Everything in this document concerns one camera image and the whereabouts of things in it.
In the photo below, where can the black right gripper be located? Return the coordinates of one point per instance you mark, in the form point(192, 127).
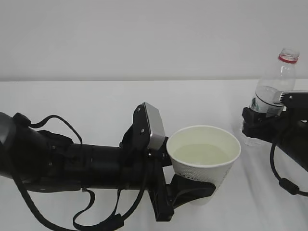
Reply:
point(288, 131)

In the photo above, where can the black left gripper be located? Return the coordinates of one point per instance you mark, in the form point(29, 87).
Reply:
point(166, 197)

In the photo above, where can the white paper cup green logo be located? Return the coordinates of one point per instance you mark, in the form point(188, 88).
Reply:
point(203, 153)

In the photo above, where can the clear water bottle red label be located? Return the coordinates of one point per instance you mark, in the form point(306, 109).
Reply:
point(280, 76)

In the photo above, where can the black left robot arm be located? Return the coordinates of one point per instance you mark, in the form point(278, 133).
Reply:
point(48, 162)

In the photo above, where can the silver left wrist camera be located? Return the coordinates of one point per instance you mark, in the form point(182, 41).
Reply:
point(150, 125)

